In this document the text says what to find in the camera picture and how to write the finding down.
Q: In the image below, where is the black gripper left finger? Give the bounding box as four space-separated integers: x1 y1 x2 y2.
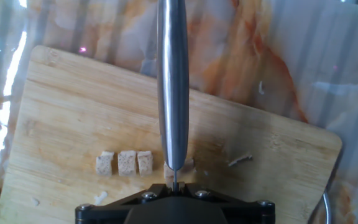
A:
75 182 175 224

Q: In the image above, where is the wooden cutting board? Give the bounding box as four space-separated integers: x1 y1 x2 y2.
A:
0 45 343 224

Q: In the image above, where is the orange marble pattern mat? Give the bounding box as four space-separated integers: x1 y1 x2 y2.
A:
0 0 358 224

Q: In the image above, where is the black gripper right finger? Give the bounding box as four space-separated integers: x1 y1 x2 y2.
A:
178 182 275 224

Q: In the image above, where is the steel cleaver knife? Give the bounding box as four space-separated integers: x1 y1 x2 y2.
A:
156 0 190 192

